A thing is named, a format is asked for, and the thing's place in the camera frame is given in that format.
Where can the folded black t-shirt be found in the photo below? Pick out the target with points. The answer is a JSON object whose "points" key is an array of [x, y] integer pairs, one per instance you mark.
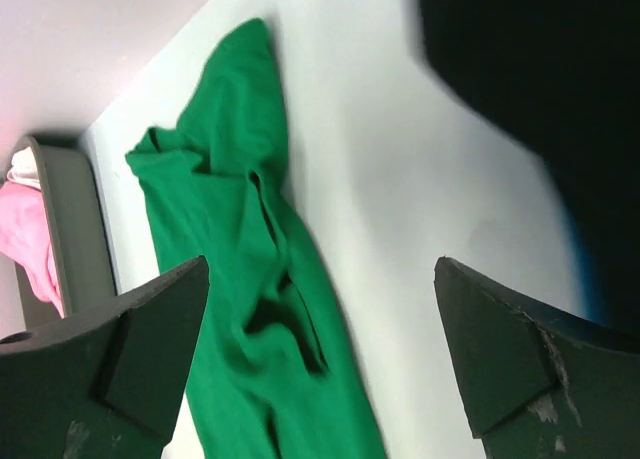
{"points": [[561, 77]]}

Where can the white t-shirt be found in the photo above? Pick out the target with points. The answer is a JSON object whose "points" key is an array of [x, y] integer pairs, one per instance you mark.
{"points": [[23, 169]]}

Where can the green t-shirt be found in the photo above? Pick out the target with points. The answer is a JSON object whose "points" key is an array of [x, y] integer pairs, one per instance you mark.
{"points": [[273, 373]]}

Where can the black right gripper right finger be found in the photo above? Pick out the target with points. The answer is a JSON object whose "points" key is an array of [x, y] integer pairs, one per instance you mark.
{"points": [[535, 381]]}

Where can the folded blue t-shirt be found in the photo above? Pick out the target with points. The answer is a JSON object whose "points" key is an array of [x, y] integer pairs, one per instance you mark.
{"points": [[580, 264]]}

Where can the pink t-shirt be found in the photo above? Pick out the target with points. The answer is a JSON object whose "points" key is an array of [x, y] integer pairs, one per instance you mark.
{"points": [[25, 238]]}

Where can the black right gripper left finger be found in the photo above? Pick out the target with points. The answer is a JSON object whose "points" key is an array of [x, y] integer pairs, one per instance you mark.
{"points": [[106, 382]]}

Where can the grey plastic basket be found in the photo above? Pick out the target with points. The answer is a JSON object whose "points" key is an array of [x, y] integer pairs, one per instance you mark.
{"points": [[75, 223]]}

